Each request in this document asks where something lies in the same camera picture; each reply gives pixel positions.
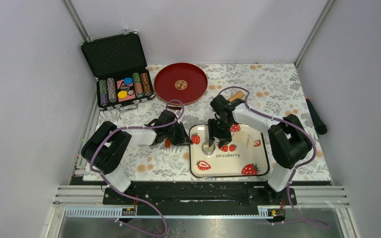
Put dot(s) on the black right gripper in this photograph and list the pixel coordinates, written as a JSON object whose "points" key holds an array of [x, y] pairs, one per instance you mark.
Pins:
{"points": [[225, 138]]}

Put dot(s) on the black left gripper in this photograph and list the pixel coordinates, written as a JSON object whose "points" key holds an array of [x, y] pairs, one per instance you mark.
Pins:
{"points": [[183, 139]]}

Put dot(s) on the silver tape roll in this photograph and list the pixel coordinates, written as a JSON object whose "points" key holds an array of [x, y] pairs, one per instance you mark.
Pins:
{"points": [[208, 149]]}

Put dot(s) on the square strawberry ceramic plate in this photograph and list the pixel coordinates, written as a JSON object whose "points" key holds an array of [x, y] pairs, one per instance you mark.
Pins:
{"points": [[232, 160]]}

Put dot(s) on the wooden dough roller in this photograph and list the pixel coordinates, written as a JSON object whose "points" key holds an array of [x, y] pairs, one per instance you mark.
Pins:
{"points": [[237, 95]]}

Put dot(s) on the round red lacquer tray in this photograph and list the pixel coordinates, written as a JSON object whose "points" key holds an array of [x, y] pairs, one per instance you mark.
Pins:
{"points": [[181, 81]]}

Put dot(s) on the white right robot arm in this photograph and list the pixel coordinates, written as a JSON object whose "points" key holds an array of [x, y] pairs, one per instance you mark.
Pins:
{"points": [[288, 140]]}

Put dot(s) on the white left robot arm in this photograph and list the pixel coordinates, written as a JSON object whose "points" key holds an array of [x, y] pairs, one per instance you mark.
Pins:
{"points": [[106, 147]]}

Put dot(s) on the floral patterned tablecloth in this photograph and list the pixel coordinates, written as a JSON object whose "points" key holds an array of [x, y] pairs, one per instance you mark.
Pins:
{"points": [[275, 89]]}

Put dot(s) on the black poker chip case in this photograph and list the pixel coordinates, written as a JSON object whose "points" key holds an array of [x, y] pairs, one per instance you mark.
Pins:
{"points": [[119, 66]]}

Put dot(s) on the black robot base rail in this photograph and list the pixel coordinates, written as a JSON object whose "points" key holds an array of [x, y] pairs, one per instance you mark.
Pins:
{"points": [[207, 193]]}

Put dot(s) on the slotted grey cable duct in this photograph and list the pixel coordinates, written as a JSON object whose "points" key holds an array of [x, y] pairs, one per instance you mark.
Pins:
{"points": [[182, 211]]}

